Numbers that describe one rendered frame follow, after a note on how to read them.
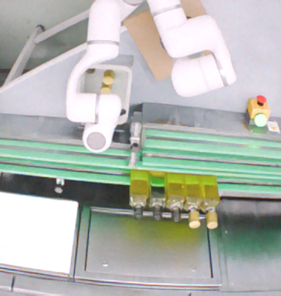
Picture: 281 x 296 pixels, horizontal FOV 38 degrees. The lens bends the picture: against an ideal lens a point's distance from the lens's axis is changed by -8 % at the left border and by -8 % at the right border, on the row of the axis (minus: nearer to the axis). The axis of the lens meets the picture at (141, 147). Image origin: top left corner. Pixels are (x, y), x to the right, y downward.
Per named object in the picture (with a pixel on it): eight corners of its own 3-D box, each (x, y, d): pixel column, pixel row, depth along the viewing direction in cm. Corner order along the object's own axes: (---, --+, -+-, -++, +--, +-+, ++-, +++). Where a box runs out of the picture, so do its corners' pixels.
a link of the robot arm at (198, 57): (164, 51, 121) (167, 79, 108) (207, 37, 117) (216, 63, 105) (176, 78, 126) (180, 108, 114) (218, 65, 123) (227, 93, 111)
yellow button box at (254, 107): (245, 112, 155) (248, 124, 149) (249, 95, 150) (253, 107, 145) (262, 114, 155) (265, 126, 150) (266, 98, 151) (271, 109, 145)
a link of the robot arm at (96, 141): (82, 98, 106) (121, 99, 107) (86, 85, 116) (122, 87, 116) (82, 154, 112) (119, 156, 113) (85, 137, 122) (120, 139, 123)
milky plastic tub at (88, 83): (79, 106, 154) (75, 121, 147) (81, 52, 140) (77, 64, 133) (127, 110, 155) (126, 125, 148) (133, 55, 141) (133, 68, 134)
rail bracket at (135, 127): (128, 150, 149) (126, 176, 140) (133, 109, 139) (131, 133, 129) (137, 151, 150) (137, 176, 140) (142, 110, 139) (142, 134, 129)
